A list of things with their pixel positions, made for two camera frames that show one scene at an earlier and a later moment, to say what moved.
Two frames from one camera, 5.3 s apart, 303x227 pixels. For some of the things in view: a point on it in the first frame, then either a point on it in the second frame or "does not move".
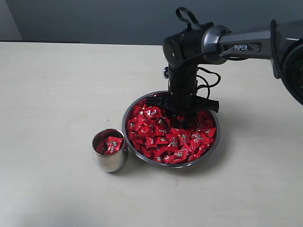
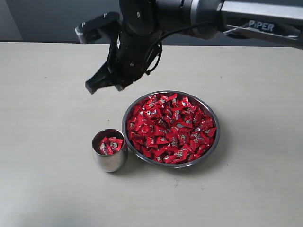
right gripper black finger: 191,120 to 122,84
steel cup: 110,150 does not move
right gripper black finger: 173,119 to 104,76
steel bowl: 152,135 does not move
